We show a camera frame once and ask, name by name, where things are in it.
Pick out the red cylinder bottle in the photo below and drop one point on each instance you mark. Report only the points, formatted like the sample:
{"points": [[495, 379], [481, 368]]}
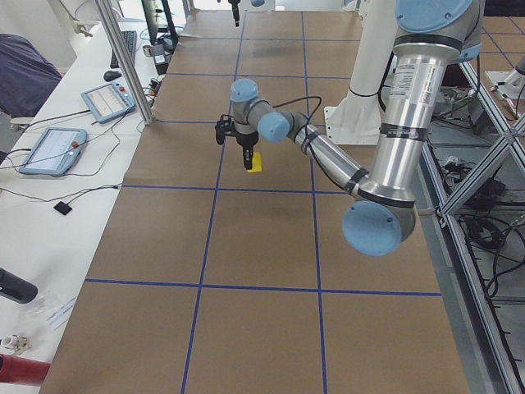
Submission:
{"points": [[22, 371]]}

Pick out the black computer monitor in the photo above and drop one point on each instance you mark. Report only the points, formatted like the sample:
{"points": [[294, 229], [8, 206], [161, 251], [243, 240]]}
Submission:
{"points": [[158, 19]]}

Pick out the small black square pad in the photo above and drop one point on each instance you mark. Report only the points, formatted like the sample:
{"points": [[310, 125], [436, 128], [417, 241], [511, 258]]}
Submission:
{"points": [[63, 208]]}

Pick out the near teach pendant tablet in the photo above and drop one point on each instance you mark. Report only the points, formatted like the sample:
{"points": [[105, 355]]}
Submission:
{"points": [[55, 152]]}

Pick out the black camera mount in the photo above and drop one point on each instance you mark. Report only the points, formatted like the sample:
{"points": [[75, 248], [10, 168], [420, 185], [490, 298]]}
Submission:
{"points": [[224, 128]]}

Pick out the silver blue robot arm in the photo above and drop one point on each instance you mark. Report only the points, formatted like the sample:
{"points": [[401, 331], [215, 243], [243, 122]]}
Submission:
{"points": [[431, 35], [254, 3]]}

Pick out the white camera mast with base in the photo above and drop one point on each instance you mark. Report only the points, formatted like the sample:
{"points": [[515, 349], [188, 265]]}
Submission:
{"points": [[357, 118]]}

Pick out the teach pendant tablet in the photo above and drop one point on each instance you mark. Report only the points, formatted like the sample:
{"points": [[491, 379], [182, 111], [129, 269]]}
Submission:
{"points": [[108, 101], [55, 152]]}

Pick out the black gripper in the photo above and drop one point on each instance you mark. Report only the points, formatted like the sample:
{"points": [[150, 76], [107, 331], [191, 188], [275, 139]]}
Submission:
{"points": [[247, 141], [234, 6]]}

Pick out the black thermos bottle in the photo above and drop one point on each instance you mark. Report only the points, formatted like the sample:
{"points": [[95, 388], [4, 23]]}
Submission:
{"points": [[17, 289]]}

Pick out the dark fabric chair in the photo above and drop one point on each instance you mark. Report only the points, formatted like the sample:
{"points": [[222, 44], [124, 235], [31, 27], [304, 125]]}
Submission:
{"points": [[27, 77]]}

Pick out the black computer mouse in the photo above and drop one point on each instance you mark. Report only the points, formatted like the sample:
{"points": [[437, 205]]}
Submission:
{"points": [[111, 75]]}

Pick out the yellow cube block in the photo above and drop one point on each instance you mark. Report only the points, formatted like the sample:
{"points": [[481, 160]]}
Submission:
{"points": [[256, 163]]}

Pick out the far teach pendant tablet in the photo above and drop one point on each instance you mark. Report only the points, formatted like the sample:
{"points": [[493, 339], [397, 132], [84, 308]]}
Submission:
{"points": [[108, 101]]}

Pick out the aluminium frame post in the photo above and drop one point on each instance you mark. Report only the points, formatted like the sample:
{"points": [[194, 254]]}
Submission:
{"points": [[117, 43]]}

